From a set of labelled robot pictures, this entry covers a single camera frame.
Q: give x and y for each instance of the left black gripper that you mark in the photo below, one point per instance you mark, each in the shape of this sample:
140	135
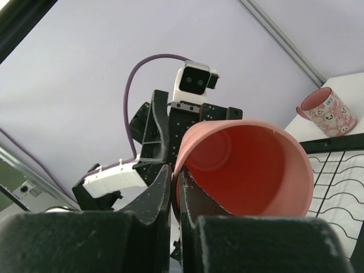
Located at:
159	127

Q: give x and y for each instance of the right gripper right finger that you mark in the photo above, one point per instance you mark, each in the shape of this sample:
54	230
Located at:
213	240

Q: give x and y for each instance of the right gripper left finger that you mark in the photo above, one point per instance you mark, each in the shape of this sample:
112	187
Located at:
133	239

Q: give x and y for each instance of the salmon pink plastic tumbler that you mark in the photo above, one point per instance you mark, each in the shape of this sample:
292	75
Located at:
249	167

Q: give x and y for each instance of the pink ghost pattern mug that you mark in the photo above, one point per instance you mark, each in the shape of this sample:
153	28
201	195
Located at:
328	112

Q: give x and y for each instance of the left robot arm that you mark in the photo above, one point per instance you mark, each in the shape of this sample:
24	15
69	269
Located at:
101	187

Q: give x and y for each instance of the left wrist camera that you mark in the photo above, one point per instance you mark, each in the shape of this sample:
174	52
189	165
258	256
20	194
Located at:
192	81

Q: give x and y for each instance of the black wire dish rack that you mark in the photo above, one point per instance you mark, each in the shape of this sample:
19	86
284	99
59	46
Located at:
337	165

